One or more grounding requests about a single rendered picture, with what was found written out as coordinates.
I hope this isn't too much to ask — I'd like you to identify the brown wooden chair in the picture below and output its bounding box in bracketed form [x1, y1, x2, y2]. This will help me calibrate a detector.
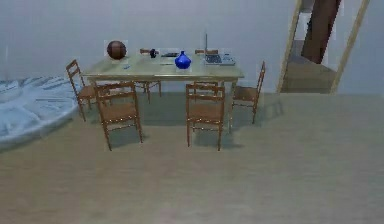
[65, 59, 111, 122]
[185, 82, 226, 152]
[231, 60, 267, 125]
[94, 81, 144, 152]

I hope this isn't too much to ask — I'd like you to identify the blue vase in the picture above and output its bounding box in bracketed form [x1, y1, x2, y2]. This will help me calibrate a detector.
[174, 50, 193, 71]

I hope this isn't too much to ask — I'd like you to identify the grey open laptop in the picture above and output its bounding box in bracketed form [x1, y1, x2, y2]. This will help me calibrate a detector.
[203, 32, 237, 67]

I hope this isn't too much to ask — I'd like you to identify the pale green dining table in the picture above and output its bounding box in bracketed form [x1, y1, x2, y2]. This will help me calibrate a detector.
[81, 53, 245, 134]

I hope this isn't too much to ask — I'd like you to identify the brown basketball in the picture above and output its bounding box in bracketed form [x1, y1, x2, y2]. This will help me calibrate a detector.
[106, 40, 128, 61]

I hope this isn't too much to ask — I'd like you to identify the brown room door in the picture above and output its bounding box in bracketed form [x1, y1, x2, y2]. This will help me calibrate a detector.
[300, 0, 342, 65]

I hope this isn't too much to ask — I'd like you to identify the round pale blue rug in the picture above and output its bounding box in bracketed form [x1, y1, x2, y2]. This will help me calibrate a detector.
[0, 76, 83, 146]

